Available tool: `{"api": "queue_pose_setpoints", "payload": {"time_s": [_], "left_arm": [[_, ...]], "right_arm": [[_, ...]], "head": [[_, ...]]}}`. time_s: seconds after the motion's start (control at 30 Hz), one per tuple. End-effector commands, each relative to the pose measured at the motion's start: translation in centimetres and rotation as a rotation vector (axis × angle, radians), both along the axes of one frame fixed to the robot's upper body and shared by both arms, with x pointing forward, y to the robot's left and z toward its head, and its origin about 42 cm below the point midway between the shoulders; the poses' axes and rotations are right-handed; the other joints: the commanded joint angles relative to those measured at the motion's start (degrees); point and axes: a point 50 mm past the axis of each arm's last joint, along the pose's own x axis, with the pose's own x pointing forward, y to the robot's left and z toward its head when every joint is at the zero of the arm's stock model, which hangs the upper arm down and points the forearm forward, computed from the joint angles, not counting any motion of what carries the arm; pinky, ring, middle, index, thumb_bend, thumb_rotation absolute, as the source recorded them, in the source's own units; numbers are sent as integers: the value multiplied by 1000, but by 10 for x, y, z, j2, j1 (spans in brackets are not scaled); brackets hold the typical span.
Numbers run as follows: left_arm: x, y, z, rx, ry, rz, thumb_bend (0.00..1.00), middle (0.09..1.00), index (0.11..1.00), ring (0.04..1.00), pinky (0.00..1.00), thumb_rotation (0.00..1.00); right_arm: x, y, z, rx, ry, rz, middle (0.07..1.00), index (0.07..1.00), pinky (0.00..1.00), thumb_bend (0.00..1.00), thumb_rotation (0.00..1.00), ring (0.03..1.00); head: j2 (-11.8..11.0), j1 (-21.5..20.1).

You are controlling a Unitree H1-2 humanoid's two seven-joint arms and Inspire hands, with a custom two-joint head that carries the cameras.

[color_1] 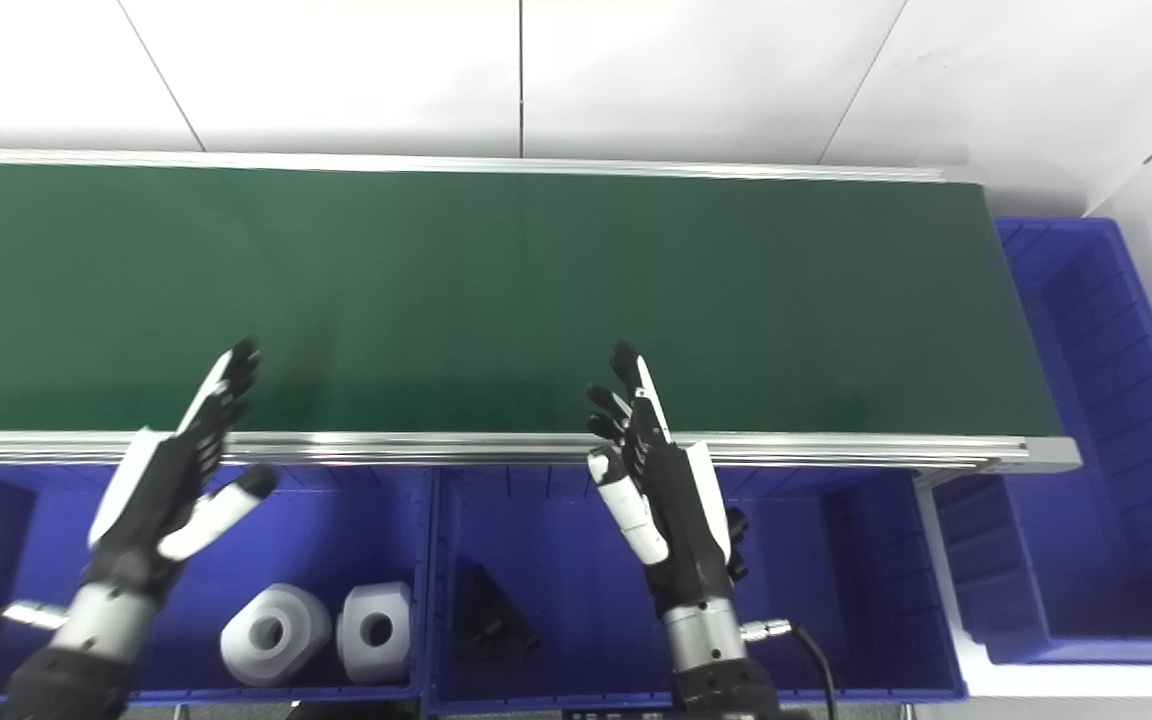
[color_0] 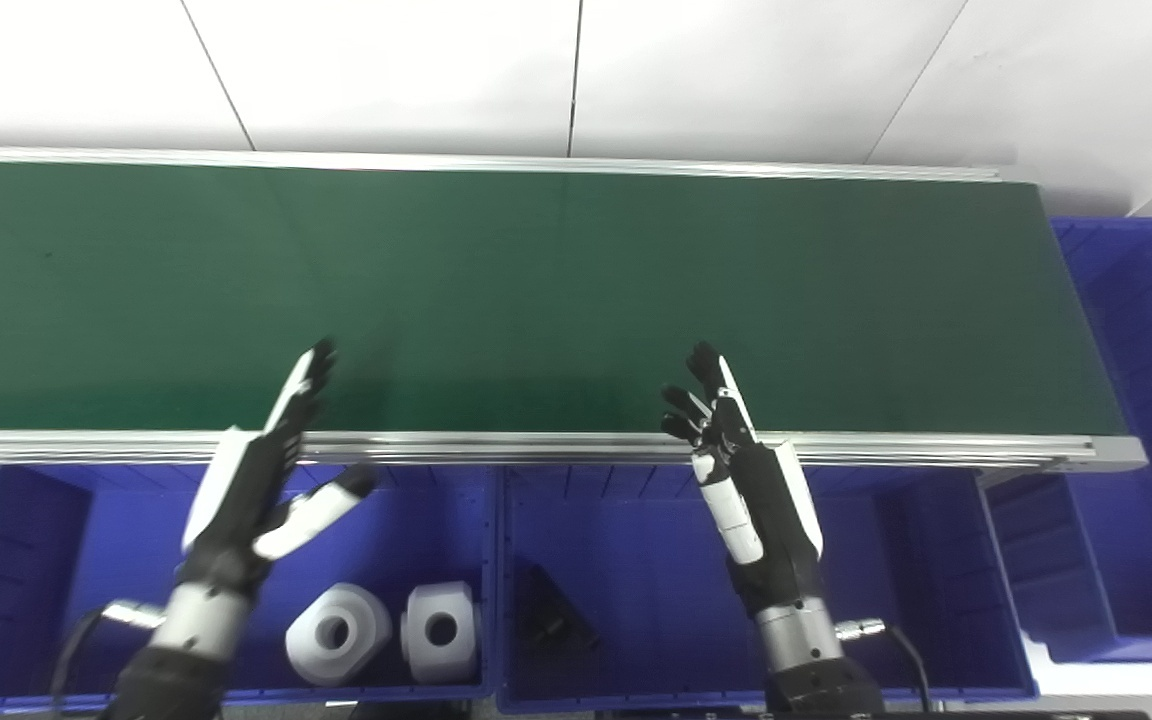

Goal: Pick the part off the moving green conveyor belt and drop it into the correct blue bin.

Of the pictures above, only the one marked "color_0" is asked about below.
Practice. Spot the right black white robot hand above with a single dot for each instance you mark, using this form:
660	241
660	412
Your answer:
771	520

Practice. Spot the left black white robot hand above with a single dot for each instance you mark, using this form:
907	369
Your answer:
236	500

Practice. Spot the white round part with hole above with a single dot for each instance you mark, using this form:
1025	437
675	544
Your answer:
361	625

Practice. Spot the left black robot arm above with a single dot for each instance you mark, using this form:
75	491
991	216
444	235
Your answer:
186	640

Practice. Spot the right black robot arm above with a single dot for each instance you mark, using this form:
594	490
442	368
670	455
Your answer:
806	660

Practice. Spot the blue plastic bin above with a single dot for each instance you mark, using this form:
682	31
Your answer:
56	560
1146	400
636	560

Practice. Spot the white cube part with hole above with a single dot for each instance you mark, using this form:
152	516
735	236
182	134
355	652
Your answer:
416	640

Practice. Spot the black part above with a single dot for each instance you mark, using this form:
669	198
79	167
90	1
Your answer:
551	615

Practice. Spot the green conveyor belt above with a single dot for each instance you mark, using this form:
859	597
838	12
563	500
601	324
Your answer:
536	447
536	290

